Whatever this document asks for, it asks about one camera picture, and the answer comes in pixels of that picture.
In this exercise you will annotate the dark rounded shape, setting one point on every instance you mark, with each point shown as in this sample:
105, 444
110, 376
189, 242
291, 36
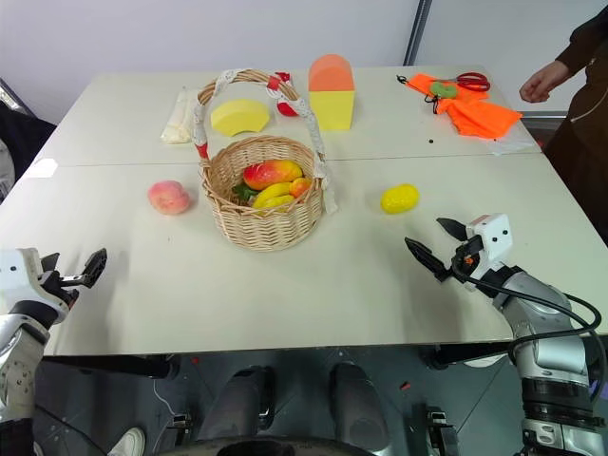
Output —
237, 404

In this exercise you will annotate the grey metal wall post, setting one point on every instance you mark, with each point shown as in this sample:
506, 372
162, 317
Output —
420, 33

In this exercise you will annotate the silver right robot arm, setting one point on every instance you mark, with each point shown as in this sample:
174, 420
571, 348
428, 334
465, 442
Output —
551, 347

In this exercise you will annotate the yellow foam arch block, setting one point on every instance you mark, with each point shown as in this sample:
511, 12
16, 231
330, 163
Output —
240, 116

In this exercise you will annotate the white shoe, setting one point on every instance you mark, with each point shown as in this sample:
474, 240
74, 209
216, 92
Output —
128, 442

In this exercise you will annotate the small orange fruit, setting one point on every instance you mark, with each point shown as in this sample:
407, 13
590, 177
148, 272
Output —
300, 186

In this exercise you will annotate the bystander's bare hand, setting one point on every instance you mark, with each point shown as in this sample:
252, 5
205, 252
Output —
544, 81

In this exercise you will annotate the red round object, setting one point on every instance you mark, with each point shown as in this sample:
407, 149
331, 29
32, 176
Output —
286, 109

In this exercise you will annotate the green heart shaped toy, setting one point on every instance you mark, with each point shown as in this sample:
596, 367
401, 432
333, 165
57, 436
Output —
442, 89

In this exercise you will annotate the white plastic packet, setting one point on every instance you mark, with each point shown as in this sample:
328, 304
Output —
176, 119

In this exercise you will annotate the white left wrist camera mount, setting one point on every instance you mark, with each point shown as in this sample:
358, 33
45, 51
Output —
21, 273

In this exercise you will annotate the yellow banana bunch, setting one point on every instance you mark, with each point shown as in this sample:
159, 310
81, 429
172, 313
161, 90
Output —
273, 195

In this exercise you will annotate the yellow lemon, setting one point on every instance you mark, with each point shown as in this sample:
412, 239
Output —
400, 199

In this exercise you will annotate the orange foam half cylinder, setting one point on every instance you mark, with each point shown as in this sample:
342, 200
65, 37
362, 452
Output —
331, 73

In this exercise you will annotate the orange cloth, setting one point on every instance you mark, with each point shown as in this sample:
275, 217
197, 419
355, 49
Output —
475, 116

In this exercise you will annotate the pink peach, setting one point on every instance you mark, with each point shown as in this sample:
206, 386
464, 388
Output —
167, 198

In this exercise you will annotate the bystander in brown clothing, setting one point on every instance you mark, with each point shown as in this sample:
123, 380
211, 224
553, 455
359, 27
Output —
584, 119

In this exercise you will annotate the red yellow mango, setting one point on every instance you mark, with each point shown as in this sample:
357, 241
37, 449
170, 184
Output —
271, 173

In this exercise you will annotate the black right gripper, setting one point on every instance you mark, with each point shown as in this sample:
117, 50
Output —
468, 259

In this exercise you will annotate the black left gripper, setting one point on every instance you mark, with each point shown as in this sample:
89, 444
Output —
61, 287

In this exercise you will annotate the green leaves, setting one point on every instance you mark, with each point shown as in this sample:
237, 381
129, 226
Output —
243, 191

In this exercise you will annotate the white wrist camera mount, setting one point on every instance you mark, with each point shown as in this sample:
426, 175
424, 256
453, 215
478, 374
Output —
21, 273
494, 237

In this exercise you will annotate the yellow foam cube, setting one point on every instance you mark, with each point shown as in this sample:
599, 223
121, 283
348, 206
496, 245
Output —
332, 109

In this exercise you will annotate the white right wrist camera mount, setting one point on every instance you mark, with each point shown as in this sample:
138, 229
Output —
494, 237

